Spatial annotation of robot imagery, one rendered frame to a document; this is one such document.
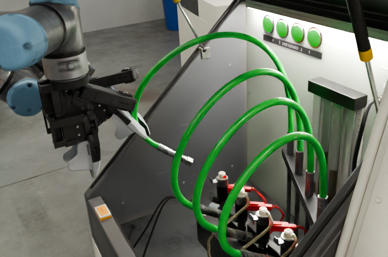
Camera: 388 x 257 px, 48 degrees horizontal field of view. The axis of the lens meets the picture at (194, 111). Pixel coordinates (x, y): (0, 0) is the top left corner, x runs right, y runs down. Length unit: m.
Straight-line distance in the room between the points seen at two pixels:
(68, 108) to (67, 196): 2.31
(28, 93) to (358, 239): 0.65
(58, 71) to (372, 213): 0.54
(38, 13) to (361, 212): 0.57
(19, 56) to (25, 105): 0.30
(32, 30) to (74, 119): 0.21
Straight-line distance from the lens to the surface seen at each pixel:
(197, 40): 0.97
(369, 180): 0.72
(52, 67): 0.77
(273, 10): 1.15
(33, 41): 0.64
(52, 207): 3.02
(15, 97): 0.92
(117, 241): 1.12
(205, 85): 1.29
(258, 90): 1.32
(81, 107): 0.81
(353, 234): 0.76
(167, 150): 1.06
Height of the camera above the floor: 1.66
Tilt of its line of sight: 24 degrees down
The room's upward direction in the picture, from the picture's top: 4 degrees counter-clockwise
